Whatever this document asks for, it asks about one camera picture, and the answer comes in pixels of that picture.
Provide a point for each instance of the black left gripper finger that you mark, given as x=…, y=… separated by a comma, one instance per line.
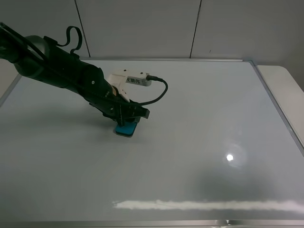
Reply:
x=134, y=119

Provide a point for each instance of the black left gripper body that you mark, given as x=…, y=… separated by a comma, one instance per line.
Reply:
x=113, y=106

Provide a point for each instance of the teal whiteboard eraser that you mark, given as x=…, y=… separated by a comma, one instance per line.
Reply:
x=127, y=130

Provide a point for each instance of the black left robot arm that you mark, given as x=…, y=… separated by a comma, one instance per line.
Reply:
x=41, y=60

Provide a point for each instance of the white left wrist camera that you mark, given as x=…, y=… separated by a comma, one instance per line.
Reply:
x=119, y=78

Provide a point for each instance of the white whiteboard with aluminium frame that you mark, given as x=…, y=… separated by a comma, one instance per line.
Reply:
x=216, y=151

